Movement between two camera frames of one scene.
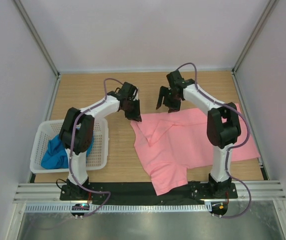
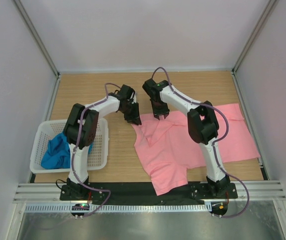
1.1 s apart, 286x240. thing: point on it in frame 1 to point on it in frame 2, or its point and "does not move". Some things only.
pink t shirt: [171, 143] does not move
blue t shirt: [56, 156] does not move
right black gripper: [174, 107] to [164, 111]
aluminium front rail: [42, 193] does not move
